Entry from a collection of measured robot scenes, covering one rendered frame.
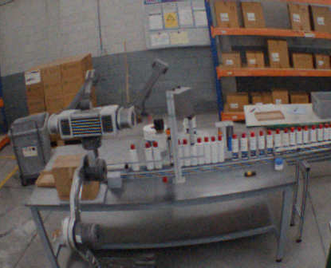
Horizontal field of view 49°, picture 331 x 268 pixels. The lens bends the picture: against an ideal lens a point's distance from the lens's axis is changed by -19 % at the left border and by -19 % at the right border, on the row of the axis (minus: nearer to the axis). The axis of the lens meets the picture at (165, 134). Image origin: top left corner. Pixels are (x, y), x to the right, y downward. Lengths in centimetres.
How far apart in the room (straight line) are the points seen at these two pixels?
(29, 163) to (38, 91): 163
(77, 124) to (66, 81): 392
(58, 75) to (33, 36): 205
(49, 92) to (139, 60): 194
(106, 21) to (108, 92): 143
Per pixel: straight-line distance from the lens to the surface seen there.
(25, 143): 538
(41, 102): 674
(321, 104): 448
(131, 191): 312
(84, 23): 786
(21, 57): 854
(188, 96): 306
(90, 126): 260
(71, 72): 648
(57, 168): 297
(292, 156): 340
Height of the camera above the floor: 218
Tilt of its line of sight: 19 degrees down
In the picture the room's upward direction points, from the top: 7 degrees counter-clockwise
